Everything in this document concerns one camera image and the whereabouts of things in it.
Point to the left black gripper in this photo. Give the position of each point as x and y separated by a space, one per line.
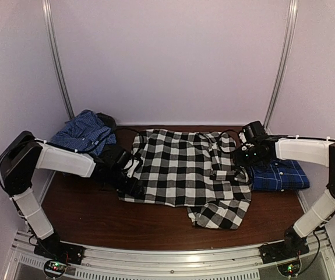
133 189

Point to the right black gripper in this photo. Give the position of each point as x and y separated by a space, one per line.
239 161

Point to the black white checkered shirt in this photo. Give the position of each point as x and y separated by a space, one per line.
194 170

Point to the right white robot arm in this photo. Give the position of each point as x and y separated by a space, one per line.
311 150

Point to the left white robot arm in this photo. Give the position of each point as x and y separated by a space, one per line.
25 155

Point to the folded blue plaid shirt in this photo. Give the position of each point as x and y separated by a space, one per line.
278 175

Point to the crumpled blue dotted shirt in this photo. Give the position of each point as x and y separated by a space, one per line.
86 133

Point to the black pinstripe shirt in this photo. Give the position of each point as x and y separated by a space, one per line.
107 120

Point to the left circuit board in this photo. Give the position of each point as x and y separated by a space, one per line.
54 268

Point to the circuit board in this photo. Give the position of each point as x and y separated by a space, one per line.
54 268
289 269

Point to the right circuit board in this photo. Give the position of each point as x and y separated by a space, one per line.
289 269

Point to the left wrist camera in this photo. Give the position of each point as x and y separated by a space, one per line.
124 160

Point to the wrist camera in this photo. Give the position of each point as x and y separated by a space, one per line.
251 131
124 160

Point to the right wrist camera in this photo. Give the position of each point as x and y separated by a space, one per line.
251 131

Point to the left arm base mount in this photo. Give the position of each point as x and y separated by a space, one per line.
63 252

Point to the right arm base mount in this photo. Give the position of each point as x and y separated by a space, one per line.
278 251

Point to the front aluminium rail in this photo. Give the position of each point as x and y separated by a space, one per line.
243 262

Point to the right aluminium frame post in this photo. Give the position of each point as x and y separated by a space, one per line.
291 23

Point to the aluminium frame post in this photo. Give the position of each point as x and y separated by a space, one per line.
291 23
56 60

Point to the left aluminium frame post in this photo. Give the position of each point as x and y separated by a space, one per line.
56 60

